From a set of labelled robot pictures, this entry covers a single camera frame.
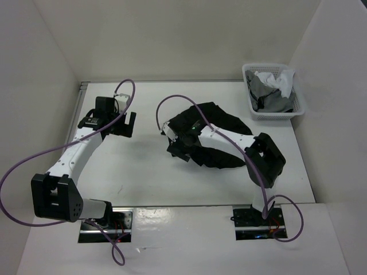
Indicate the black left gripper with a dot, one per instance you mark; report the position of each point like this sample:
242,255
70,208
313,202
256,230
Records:
125,130

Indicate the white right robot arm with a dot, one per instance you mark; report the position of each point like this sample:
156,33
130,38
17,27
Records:
264,163

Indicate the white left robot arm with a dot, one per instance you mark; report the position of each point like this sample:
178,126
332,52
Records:
55,194

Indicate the grey skirt in basket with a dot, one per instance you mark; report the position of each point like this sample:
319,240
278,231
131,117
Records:
265,99

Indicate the white plastic laundry basket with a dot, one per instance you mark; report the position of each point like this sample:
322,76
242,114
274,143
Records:
295,97

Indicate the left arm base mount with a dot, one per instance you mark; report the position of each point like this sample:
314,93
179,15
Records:
119,228

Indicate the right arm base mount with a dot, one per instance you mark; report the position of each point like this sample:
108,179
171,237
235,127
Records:
249,224

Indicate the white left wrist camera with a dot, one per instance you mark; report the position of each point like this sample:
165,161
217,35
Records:
121,101

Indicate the black pleated skirt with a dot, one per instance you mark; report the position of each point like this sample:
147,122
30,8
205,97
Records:
222,140

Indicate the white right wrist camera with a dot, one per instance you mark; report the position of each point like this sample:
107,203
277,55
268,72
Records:
168,132

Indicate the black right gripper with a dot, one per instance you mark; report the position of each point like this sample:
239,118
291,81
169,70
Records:
175,147

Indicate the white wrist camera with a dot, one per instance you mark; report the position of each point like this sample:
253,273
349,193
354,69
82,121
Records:
121,101
168,132

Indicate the white garment in basket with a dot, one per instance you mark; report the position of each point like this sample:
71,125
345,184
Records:
284,82

